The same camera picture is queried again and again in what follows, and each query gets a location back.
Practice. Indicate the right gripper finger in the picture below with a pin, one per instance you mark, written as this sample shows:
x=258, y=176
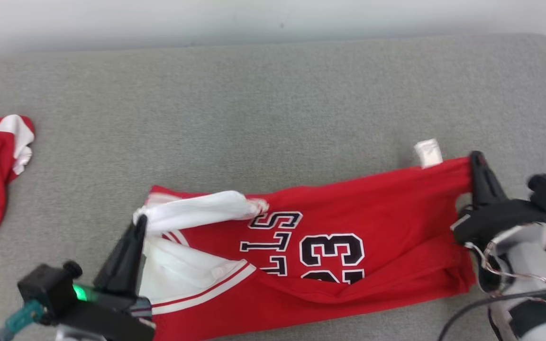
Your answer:
x=479, y=189
x=493, y=194

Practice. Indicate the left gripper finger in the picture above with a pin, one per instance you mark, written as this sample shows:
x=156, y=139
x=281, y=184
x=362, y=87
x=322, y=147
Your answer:
x=133, y=274
x=112, y=274

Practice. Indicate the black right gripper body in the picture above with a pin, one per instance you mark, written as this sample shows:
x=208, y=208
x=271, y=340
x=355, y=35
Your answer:
x=495, y=218

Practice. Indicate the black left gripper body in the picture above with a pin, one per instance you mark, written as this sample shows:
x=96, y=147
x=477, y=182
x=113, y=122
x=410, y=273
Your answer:
x=107, y=317

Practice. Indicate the red basketball jersey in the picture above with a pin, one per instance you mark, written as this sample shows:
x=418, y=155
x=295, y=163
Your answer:
x=396, y=227

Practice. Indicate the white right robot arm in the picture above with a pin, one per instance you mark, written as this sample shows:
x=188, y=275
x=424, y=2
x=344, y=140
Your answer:
x=533, y=260

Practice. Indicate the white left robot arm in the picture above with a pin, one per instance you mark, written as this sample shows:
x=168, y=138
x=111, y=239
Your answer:
x=78, y=337

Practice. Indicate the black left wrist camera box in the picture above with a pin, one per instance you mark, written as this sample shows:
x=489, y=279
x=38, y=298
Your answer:
x=45, y=286

